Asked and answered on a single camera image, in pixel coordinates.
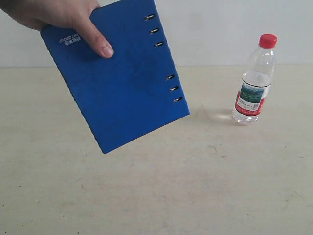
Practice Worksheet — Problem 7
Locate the person's open hand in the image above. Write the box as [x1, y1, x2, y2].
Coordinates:
[0, 0, 114, 58]

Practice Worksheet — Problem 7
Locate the blue ring-bound notebook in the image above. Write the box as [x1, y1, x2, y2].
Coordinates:
[41, 0, 190, 153]

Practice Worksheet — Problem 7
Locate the clear plastic water bottle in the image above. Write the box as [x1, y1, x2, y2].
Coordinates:
[232, 34, 277, 125]

